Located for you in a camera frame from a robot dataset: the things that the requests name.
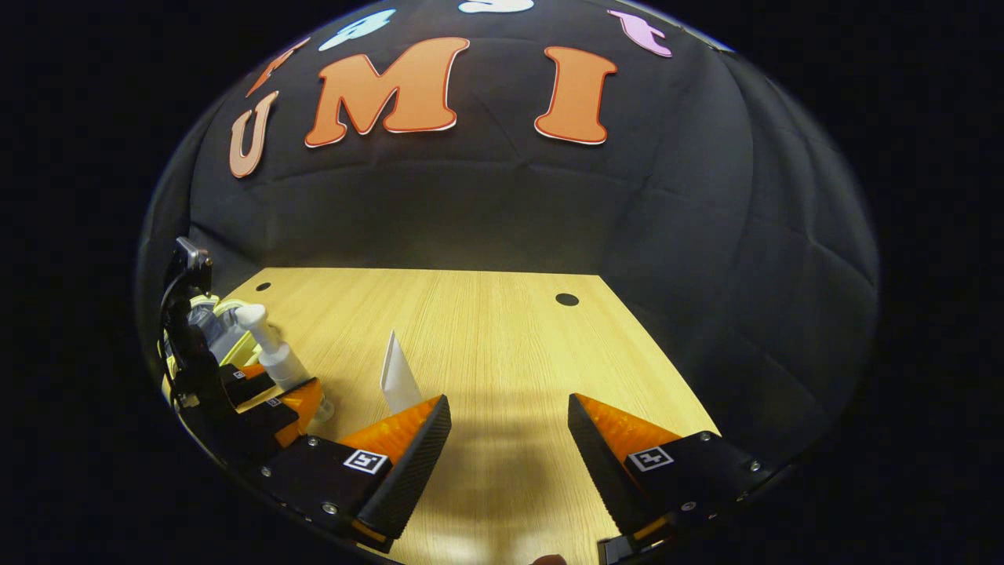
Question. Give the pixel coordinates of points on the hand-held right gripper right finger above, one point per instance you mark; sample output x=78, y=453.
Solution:
x=600, y=463

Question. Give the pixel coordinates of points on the white squeeze tube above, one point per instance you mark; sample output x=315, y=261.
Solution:
x=398, y=380

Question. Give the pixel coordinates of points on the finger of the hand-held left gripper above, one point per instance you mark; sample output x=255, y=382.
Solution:
x=249, y=380
x=282, y=416

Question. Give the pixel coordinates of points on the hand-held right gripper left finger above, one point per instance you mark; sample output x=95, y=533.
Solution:
x=416, y=463

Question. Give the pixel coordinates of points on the white pump bottle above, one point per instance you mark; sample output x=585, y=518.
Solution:
x=278, y=361

